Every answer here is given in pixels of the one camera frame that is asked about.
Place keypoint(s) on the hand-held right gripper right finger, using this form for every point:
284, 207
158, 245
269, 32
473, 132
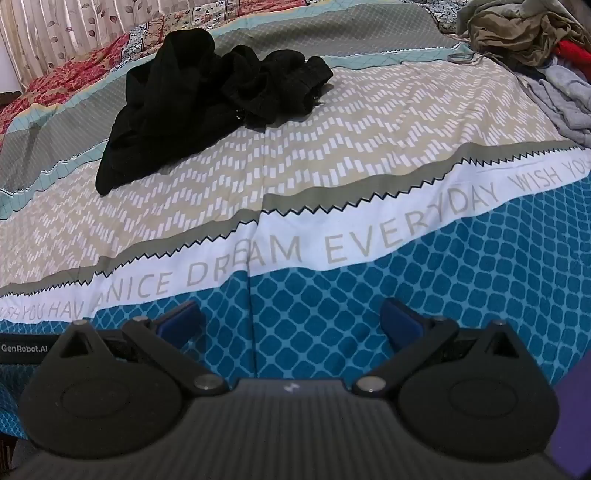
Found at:
400, 321

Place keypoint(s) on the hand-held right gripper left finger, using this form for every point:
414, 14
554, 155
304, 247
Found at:
179, 319

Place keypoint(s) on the black pants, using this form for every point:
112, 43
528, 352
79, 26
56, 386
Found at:
184, 101

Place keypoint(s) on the patterned bed quilt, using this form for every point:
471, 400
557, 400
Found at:
323, 184

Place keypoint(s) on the purple cloth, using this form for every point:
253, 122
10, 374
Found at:
572, 415

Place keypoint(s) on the grey garment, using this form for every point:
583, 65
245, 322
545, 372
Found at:
563, 101

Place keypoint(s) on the floral patchwork quilt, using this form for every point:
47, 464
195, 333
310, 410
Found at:
69, 69

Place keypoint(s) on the olive garment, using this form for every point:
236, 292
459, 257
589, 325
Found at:
508, 27

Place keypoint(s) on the leaf print curtain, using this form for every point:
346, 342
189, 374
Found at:
60, 27

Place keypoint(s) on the red garment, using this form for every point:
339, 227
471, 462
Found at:
575, 55

